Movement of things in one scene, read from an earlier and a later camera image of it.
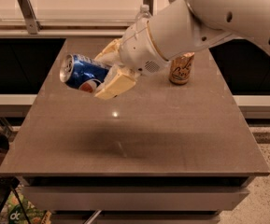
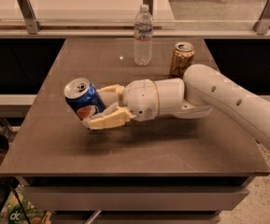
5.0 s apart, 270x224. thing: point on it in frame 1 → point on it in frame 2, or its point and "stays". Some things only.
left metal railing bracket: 29,13 stays
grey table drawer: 136,198 stays
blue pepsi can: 83,73 → 83,98
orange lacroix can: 180,68 stays
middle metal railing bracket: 149,0 stays
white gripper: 136,50 → 139,97
